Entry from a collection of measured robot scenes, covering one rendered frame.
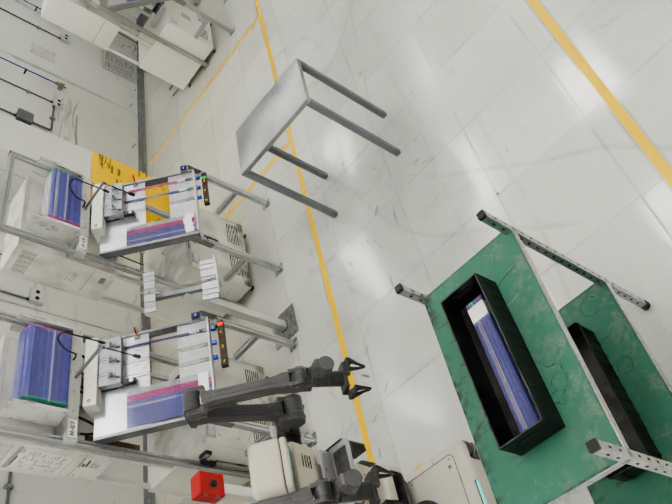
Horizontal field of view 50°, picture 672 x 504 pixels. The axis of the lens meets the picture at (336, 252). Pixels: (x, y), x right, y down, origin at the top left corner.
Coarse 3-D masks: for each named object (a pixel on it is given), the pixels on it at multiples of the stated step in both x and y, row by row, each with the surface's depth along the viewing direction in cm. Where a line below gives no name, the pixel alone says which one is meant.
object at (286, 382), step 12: (288, 372) 249; (300, 372) 248; (240, 384) 248; (252, 384) 247; (264, 384) 246; (276, 384) 246; (288, 384) 246; (300, 384) 246; (204, 396) 245; (216, 396) 245; (228, 396) 245; (240, 396) 246; (252, 396) 247; (264, 396) 249; (204, 408) 243
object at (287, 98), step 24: (288, 72) 459; (312, 72) 464; (264, 96) 475; (288, 96) 448; (360, 96) 489; (264, 120) 463; (288, 120) 438; (336, 120) 444; (240, 144) 479; (264, 144) 452; (384, 144) 466; (240, 168) 467; (312, 168) 525; (288, 192) 482; (336, 216) 507
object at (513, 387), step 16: (480, 304) 243; (480, 320) 240; (480, 336) 238; (496, 336) 233; (496, 352) 231; (496, 368) 229; (512, 368) 224; (512, 384) 222; (512, 400) 220; (528, 400) 216; (528, 416) 214
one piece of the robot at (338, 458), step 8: (344, 440) 266; (328, 448) 271; (336, 448) 268; (344, 448) 265; (352, 448) 274; (360, 448) 276; (320, 456) 265; (328, 456) 267; (336, 456) 267; (344, 456) 264; (352, 456) 279; (320, 464) 263; (328, 464) 265; (336, 464) 265; (344, 464) 262; (352, 464) 259; (328, 472) 262; (336, 472) 264; (344, 472) 261
